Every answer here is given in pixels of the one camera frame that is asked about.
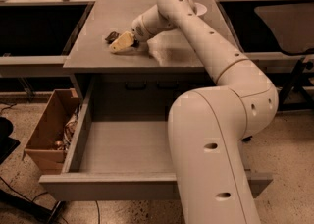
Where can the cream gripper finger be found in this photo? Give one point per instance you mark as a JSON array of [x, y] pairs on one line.
[[124, 41]]

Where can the dark chocolate bar wrapper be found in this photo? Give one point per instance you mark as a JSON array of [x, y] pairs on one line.
[[111, 37]]

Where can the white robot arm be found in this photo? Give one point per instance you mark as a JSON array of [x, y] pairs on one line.
[[205, 125]]

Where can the grey cabinet with top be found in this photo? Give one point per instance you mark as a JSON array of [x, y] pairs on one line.
[[131, 49]]

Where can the open grey top drawer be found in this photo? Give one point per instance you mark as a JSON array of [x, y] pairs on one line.
[[119, 160]]

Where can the white ceramic bowl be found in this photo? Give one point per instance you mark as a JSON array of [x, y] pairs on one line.
[[200, 9]]

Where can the brown cardboard box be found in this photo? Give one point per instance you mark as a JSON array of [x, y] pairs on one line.
[[45, 146]]

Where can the black office chair base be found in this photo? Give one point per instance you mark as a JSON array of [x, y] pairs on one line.
[[7, 144]]

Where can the black drawer handle left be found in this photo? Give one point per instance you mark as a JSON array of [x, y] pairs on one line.
[[135, 85]]

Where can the black drawer handle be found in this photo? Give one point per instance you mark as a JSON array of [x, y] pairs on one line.
[[167, 85], [135, 85]]

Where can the black drawer handle right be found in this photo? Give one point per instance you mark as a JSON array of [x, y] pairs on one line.
[[167, 85]]

